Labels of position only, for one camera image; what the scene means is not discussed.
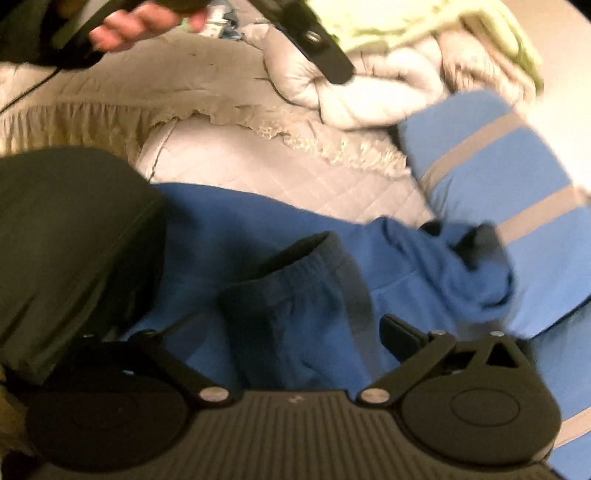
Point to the cream lace blanket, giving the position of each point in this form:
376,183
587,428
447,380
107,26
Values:
138,92

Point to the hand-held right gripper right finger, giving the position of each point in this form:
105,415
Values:
397,337

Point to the dark green cloth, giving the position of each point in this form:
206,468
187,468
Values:
69,254

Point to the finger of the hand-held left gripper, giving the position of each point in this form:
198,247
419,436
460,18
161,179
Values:
318,46

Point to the blue fleece blanket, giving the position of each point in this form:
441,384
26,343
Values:
240,230

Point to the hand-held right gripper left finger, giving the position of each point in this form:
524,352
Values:
175,364

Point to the beige mottled blanket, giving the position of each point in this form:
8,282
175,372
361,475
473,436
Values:
475,64

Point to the person's left hand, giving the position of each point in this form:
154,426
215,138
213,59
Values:
138,27

